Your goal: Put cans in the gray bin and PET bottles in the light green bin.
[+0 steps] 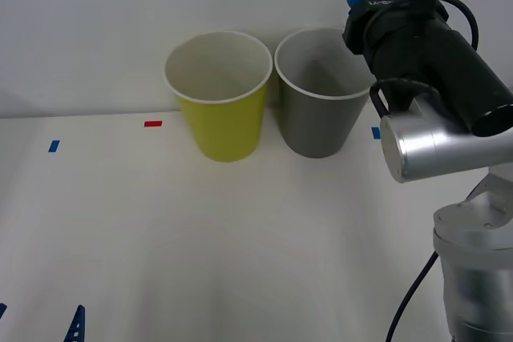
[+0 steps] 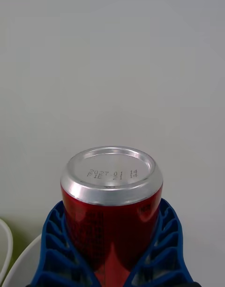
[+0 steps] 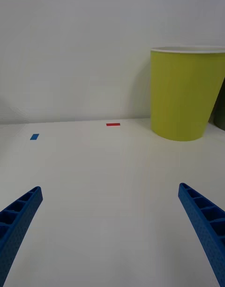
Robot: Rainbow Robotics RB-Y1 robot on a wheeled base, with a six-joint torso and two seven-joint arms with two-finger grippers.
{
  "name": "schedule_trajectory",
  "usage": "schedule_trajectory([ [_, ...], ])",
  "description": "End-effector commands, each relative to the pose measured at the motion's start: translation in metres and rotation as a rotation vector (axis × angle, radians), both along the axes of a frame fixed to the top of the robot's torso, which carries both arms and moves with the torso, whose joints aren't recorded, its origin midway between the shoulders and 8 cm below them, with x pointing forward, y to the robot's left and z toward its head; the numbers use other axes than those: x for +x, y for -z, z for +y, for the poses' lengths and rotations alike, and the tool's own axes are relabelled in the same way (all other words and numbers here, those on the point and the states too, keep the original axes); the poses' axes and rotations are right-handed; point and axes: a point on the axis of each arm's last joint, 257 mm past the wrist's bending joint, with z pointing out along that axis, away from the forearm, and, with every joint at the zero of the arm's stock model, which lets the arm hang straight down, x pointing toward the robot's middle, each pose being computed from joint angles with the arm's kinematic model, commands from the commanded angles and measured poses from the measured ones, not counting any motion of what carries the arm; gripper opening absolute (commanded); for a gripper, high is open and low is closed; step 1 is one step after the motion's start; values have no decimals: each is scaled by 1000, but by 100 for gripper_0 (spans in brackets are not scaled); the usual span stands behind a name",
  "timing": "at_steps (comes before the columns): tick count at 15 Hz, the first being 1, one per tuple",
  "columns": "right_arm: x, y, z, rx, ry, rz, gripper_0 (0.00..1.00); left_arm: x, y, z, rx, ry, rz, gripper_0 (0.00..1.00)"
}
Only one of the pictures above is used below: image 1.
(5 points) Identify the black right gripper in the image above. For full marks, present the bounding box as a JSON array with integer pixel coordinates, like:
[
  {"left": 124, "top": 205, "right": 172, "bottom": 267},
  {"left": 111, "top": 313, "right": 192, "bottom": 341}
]
[{"left": 342, "top": 0, "right": 448, "bottom": 55}]

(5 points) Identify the grey plastic bin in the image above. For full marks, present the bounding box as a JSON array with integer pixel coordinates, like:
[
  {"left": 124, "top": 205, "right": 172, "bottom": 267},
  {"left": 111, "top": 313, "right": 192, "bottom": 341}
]
[{"left": 273, "top": 27, "right": 372, "bottom": 159}]

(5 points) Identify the yellow-green plastic bin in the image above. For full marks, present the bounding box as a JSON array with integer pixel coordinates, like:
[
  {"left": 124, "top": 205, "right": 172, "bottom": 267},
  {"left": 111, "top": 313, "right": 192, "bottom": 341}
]
[{"left": 164, "top": 29, "right": 274, "bottom": 163}]

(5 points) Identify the black cable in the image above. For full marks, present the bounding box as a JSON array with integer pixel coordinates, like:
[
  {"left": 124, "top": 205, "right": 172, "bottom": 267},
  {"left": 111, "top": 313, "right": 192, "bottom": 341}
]
[{"left": 384, "top": 252, "right": 438, "bottom": 342}]

